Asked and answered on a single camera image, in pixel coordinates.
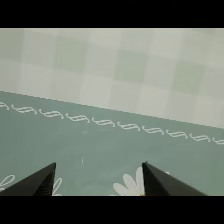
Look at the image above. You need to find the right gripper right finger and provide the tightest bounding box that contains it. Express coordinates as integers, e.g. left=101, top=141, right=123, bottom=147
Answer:
left=141, top=161, right=207, bottom=197

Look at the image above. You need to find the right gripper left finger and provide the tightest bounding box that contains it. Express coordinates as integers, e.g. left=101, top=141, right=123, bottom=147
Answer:
left=0, top=162, right=57, bottom=197

